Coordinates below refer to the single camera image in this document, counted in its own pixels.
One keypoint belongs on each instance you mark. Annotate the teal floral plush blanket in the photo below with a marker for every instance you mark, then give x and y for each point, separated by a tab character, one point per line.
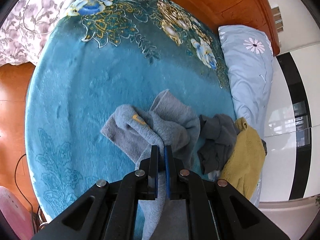
95	80

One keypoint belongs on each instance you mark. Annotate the pink fuzzy cushion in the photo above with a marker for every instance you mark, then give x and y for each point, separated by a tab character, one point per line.
12	212

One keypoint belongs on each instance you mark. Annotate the light blue daisy pillow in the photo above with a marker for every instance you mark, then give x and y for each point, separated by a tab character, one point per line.
250	75

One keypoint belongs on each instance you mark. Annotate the mustard yellow garment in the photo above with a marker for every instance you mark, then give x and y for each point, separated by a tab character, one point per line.
246	155

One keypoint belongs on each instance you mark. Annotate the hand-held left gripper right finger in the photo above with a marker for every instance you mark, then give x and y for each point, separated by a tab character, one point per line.
167	172

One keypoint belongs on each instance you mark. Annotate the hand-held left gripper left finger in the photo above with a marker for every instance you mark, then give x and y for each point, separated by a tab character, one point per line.
156	172

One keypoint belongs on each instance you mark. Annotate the black window frame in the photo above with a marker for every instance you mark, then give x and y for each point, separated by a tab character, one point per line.
292	85

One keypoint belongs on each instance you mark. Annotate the light grey knit garment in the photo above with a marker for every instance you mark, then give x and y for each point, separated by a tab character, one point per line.
172	120

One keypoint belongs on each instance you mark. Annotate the purple floral quilt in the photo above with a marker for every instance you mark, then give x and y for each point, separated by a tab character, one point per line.
25	25

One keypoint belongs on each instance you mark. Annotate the dark grey garment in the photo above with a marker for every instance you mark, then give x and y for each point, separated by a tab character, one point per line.
216	140

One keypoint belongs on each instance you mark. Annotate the wooden headboard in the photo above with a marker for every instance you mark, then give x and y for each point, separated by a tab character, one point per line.
220	0

